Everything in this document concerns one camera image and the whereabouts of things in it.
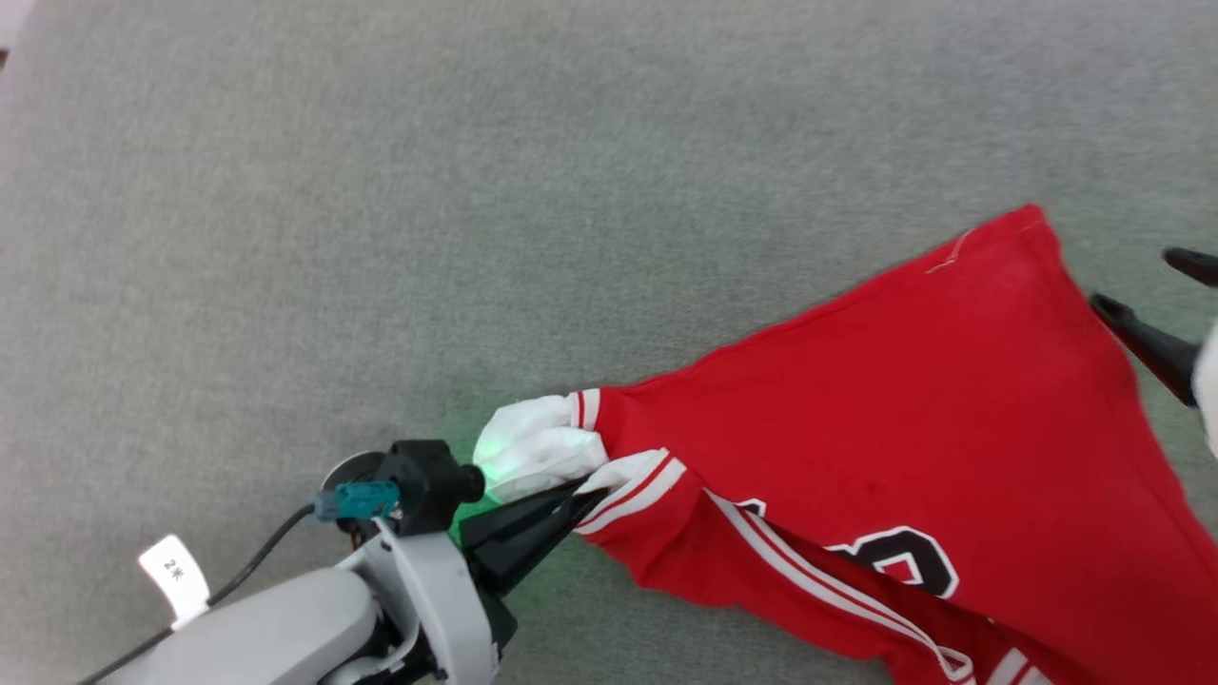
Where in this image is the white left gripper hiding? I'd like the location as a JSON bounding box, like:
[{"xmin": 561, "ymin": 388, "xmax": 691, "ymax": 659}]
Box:
[{"xmin": 324, "ymin": 475, "xmax": 611, "ymax": 685}]

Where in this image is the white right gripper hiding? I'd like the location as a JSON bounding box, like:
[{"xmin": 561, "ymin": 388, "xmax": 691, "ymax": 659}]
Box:
[{"xmin": 1089, "ymin": 246, "xmax": 1218, "ymax": 460}]

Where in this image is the red and white jersey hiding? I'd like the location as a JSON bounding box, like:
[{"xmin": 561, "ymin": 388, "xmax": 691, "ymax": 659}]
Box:
[{"xmin": 473, "ymin": 204, "xmax": 1218, "ymax": 685}]

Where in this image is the grey fabric sofa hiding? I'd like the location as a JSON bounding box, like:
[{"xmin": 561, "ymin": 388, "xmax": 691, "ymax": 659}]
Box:
[{"xmin": 0, "ymin": 0, "xmax": 1218, "ymax": 685}]

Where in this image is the teal cable connector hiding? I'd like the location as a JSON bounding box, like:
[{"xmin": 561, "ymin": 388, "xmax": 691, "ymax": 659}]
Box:
[{"xmin": 313, "ymin": 480, "xmax": 402, "ymax": 523}]

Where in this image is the thin black cable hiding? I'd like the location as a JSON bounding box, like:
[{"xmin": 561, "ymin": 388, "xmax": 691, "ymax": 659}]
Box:
[{"xmin": 74, "ymin": 502, "xmax": 320, "ymax": 685}]

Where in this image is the white cable label tag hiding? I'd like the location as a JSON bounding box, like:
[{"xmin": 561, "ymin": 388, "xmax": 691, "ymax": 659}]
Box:
[{"xmin": 138, "ymin": 534, "xmax": 211, "ymax": 631}]

